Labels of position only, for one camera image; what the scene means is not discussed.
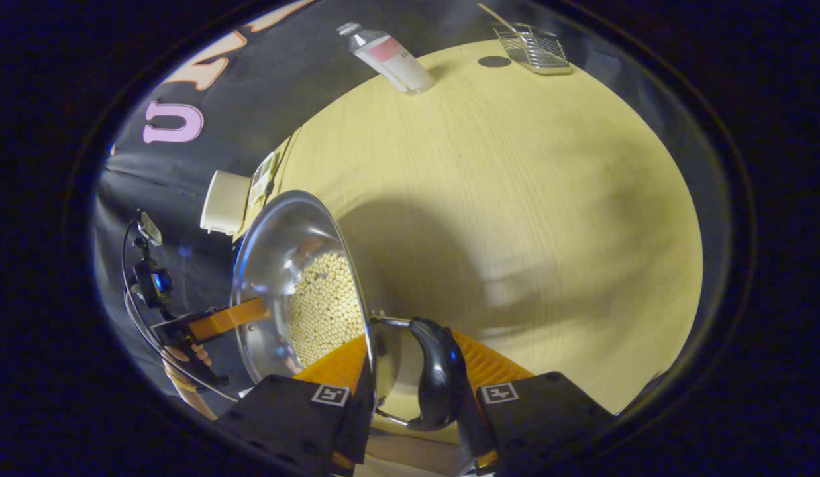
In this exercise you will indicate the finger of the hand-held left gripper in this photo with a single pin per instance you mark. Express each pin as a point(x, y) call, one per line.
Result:
point(224, 319)

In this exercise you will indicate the small black disc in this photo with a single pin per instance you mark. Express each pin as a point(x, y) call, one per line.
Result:
point(494, 61)

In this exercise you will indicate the white divided grain dish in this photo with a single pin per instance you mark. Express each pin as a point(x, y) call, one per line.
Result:
point(262, 179)

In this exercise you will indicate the pile of yellow soybeans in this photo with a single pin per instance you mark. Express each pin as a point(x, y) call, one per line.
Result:
point(324, 305)

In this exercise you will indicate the stainless steel pot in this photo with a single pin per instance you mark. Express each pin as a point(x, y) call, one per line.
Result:
point(277, 245)

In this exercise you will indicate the glass jar with stick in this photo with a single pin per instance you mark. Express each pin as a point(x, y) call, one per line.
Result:
point(536, 50)

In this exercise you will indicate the white toaster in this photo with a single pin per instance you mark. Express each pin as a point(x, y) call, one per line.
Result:
point(224, 202)

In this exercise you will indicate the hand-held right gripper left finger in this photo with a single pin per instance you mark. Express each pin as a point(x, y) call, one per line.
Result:
point(297, 421)

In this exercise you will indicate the small white pink-label bottle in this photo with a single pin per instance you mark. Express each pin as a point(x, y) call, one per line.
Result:
point(397, 59)

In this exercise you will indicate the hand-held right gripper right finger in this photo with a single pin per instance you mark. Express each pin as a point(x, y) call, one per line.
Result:
point(542, 414)

